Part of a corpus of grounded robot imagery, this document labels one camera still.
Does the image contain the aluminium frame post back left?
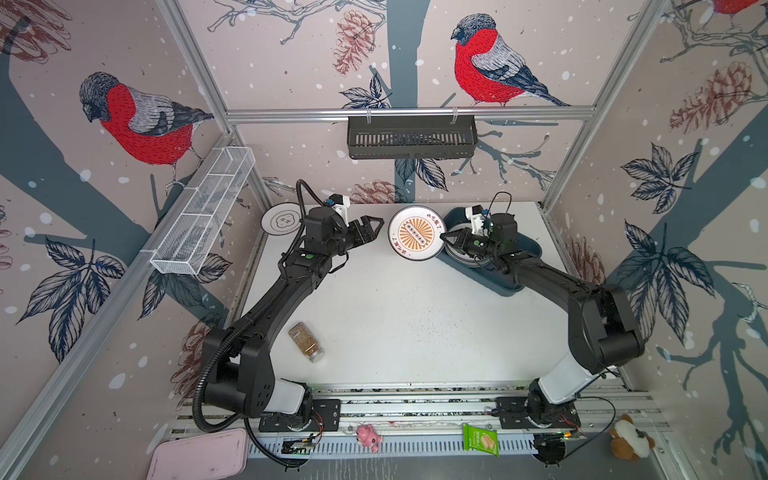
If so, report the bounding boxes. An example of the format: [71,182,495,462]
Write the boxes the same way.
[152,0,274,211]

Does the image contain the pink tray lid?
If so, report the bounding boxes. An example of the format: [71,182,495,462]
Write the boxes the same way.
[147,428,250,480]

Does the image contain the sunburst plate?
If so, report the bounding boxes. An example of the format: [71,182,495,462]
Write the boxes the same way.
[387,205,447,261]

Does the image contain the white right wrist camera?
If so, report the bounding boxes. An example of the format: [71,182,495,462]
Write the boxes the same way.
[465,205,488,235]

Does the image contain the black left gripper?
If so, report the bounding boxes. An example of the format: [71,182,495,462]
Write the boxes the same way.
[324,216,384,259]

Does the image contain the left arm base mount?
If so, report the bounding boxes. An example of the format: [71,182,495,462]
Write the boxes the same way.
[258,399,341,433]

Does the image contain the spice jar with granules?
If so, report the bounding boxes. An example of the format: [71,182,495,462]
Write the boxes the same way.
[288,322,324,363]

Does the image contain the green snack packet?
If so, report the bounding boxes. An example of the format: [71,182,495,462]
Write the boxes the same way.
[462,424,500,457]

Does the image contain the black hanging wire basket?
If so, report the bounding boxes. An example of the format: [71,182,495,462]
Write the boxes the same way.
[347,115,478,160]

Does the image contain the aluminium frame post back right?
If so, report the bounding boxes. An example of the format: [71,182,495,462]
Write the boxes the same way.
[540,0,668,214]

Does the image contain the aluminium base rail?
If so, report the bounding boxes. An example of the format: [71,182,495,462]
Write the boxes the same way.
[164,380,679,463]

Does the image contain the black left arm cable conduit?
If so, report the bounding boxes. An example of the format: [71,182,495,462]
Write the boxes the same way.
[191,311,289,434]

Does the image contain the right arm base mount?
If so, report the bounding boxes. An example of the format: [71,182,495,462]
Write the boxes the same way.
[492,393,581,430]

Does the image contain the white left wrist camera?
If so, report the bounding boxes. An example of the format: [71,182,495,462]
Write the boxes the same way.
[327,193,351,226]

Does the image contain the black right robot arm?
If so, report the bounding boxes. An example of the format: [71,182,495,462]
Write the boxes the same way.
[441,205,645,417]

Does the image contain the brown white plush dog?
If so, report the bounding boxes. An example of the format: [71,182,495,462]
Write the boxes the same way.
[609,414,656,461]

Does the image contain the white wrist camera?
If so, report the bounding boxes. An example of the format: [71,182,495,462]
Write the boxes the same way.
[327,193,351,226]
[465,205,488,235]

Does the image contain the aluminium horizontal frame bar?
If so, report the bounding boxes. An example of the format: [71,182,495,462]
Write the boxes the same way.
[225,106,597,125]

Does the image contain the dark teal plastic bin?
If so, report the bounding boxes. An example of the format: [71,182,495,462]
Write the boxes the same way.
[437,207,542,296]

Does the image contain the aluminium frame post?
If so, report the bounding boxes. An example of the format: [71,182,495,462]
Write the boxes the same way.
[540,0,668,214]
[152,0,274,211]

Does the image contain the white clover plate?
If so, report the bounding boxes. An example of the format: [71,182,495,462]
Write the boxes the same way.
[445,213,488,269]
[260,202,302,236]

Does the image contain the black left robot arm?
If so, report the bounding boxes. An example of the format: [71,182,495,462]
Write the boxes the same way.
[192,206,384,433]

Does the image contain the pink plush toy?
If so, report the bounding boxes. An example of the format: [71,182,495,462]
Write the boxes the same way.
[356,424,383,453]

